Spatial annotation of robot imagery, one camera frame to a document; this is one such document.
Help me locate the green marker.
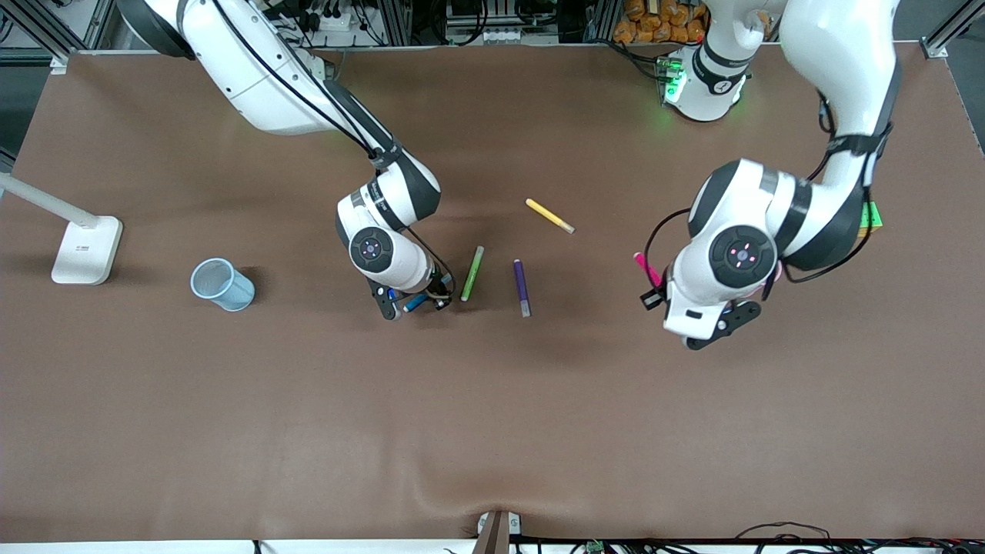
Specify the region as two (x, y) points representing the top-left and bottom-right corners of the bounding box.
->
(460, 245), (486, 302)

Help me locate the purple marker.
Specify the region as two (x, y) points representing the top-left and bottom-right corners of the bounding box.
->
(513, 259), (532, 319)

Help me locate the yellow marker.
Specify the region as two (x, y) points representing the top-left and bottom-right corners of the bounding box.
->
(526, 198), (576, 235)

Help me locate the blue mesh cup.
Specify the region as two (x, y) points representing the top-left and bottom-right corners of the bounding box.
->
(190, 258), (256, 312)

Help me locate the white power strip with plugs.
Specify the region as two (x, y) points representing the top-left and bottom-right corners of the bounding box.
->
(304, 6), (364, 33)

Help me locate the pile of orange objects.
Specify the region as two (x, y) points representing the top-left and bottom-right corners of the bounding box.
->
(613, 0), (709, 45)

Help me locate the white lamp stand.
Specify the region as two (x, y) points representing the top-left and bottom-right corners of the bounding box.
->
(0, 171), (124, 286)

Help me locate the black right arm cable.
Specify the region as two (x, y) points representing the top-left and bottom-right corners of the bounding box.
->
(208, 0), (456, 301)

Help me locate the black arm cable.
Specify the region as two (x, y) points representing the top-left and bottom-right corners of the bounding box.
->
(643, 91), (897, 301)
(208, 0), (456, 301)

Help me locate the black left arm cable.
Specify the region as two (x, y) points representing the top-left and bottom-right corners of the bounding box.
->
(643, 91), (897, 301)

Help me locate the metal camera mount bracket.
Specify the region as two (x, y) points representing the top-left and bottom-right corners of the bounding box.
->
(472, 509), (523, 554)

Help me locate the aluminium frame strut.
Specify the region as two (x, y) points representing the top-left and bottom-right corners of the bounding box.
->
(0, 0), (116, 56)
(920, 0), (985, 59)

